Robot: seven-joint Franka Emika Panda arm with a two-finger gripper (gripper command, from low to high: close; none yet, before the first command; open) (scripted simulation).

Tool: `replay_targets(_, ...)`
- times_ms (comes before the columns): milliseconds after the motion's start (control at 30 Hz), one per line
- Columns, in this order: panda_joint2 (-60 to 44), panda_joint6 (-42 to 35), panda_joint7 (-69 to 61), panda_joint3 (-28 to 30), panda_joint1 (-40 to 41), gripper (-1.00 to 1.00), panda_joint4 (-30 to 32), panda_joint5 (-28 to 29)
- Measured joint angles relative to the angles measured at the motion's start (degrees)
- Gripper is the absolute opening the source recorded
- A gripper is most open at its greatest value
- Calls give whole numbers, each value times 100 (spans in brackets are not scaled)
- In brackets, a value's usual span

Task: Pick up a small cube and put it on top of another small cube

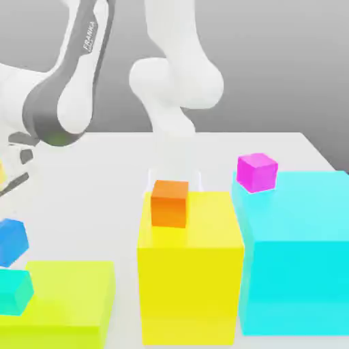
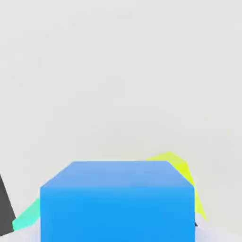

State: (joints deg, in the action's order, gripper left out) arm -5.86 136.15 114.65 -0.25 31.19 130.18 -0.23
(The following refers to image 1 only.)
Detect large yellow box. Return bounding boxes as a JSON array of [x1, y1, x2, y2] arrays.
[[136, 190, 245, 346]]

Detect large cyan box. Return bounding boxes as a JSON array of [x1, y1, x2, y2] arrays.
[[231, 170, 349, 337]]

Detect small orange cube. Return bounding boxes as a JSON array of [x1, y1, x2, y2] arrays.
[[150, 179, 189, 229]]

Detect large lime box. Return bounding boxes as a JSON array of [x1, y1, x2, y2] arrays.
[[0, 260, 116, 349]]

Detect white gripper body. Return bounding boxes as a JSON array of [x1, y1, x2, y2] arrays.
[[0, 162, 36, 211]]

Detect small teal cube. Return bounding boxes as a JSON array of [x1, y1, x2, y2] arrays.
[[0, 268, 35, 318]]

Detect small blue cube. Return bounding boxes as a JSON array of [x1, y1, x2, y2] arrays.
[[0, 217, 30, 269]]

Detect small magenta cube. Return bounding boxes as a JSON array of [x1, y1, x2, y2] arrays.
[[236, 152, 279, 194]]

